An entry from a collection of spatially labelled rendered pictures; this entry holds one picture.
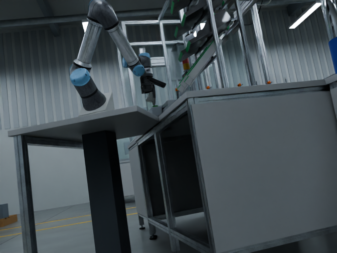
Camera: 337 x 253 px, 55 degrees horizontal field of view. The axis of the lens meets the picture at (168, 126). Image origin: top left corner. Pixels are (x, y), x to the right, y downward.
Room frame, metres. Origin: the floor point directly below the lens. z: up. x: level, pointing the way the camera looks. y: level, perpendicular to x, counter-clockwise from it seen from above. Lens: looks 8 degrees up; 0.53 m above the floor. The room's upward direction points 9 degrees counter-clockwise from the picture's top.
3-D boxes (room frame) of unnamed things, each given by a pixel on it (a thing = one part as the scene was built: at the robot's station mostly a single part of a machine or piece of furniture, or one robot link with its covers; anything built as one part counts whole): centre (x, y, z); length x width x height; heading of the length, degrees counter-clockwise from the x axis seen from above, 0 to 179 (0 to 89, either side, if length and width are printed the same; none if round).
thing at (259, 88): (2.30, -0.57, 0.85); 1.50 x 1.41 x 0.03; 16
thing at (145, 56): (2.13, 0.09, 1.28); 0.09 x 0.08 x 0.11; 113
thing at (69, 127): (2.01, 0.39, 0.84); 0.90 x 0.70 x 0.03; 169
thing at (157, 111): (2.20, 0.09, 0.93); 0.21 x 0.07 x 0.06; 16
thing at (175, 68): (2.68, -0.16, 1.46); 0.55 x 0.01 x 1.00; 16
